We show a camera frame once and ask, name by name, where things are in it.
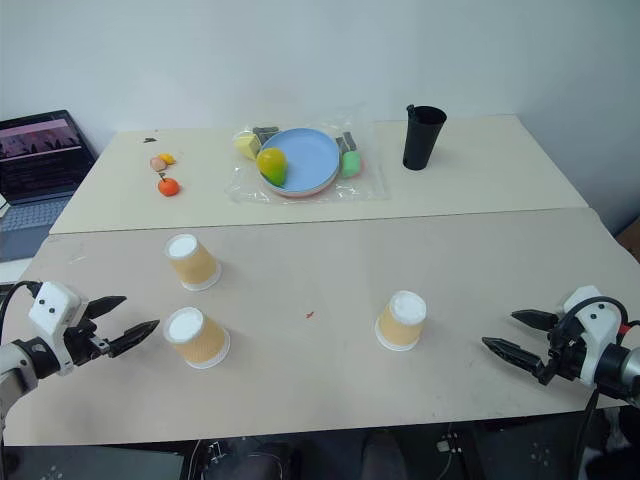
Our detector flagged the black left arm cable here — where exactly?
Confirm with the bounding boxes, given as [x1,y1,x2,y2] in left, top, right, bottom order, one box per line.
[0,281,42,329]

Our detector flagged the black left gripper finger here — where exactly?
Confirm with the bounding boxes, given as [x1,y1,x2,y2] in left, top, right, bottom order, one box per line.
[85,295,128,320]
[107,319,161,359]

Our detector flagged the orange toy tangerine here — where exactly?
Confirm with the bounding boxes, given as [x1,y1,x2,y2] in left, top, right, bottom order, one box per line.
[156,172,182,198]

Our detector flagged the dark laptop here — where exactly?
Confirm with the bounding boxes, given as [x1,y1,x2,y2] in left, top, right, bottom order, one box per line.
[0,109,98,262]

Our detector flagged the black plastic cup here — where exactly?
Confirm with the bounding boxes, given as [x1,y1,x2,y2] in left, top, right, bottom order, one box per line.
[402,104,448,172]

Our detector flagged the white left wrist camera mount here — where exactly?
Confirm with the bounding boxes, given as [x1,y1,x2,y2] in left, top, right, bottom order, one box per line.
[27,281,89,377]

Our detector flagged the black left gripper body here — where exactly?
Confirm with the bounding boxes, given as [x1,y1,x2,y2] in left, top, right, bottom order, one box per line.
[62,299,111,368]

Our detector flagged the yellow green toy pear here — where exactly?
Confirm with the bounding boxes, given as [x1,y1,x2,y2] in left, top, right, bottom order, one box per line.
[256,147,289,189]

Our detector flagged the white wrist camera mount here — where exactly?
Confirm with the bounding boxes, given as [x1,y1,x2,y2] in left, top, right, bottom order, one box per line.
[27,281,89,377]
[561,285,622,387]

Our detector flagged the blue plate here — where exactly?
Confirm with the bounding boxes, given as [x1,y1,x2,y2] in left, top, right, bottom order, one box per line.
[257,127,342,194]

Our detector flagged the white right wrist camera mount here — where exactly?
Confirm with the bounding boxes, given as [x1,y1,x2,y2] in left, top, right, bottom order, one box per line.
[561,285,622,387]

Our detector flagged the pink plate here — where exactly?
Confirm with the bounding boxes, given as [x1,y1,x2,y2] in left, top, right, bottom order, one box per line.
[269,182,337,201]

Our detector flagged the green sponge block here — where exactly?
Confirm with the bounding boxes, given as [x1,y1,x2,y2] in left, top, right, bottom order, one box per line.
[340,150,363,180]

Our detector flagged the yellow sponge block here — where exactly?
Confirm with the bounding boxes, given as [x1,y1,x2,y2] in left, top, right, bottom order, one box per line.
[233,131,263,162]

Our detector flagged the clear plastic bag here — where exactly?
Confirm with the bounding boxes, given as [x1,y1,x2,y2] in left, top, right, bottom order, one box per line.
[226,105,392,205]

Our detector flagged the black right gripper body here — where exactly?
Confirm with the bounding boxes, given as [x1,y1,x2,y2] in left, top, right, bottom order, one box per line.
[536,313,589,387]

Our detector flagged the brown paper cup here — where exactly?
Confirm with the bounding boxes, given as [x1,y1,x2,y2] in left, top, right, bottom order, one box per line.
[164,232,223,293]
[374,290,428,353]
[162,306,232,371]

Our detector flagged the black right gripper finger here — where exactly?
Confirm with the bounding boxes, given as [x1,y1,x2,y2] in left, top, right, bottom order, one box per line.
[510,309,562,332]
[481,336,545,377]

